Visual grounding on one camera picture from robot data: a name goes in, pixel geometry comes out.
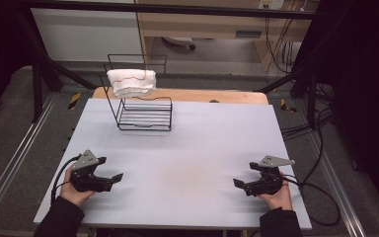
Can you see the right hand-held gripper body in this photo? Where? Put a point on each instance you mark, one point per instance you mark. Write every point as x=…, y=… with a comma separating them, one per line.
x=267, y=185

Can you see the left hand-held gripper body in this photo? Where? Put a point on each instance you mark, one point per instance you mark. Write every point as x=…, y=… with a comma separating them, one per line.
x=85, y=179

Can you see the white towel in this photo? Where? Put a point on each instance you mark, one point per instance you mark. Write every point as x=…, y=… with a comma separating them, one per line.
x=131, y=82

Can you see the person's right hand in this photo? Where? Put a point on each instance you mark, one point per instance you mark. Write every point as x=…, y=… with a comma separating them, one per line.
x=279, y=199

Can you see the person's left hand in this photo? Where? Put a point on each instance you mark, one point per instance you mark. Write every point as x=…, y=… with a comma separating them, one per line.
x=75, y=197

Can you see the pale grey table mat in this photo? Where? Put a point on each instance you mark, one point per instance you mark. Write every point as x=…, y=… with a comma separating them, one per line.
x=194, y=158

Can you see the wooden board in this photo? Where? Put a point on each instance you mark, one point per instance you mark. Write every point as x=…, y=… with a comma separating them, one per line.
x=194, y=95

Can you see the white cabinet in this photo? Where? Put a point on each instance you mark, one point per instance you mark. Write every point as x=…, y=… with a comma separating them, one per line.
x=85, y=36

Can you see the light wooden desk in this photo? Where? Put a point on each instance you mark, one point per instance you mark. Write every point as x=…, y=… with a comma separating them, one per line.
x=210, y=26

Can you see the aluminium floor rail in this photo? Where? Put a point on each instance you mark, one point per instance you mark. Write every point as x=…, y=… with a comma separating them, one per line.
x=337, y=187
x=16, y=154

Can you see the black metal frame stand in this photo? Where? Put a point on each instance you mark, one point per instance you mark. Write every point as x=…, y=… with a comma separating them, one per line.
x=311, y=89
x=37, y=85

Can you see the white wall socket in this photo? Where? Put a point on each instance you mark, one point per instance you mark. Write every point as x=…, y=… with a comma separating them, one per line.
x=271, y=4

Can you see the black metal frame crossbar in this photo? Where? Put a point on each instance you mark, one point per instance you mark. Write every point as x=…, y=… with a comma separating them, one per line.
x=177, y=10

